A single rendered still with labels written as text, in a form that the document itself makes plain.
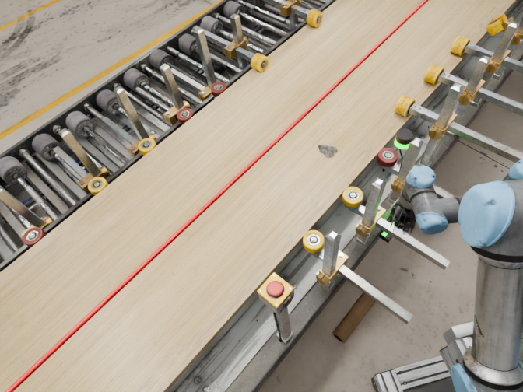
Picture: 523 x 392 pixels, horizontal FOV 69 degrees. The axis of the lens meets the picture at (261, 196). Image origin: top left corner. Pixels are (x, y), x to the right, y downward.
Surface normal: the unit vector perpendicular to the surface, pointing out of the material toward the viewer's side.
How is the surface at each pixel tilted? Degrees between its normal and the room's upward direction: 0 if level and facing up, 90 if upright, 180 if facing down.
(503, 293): 57
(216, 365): 0
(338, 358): 0
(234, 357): 0
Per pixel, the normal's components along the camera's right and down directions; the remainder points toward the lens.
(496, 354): -0.48, 0.33
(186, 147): -0.10, -0.54
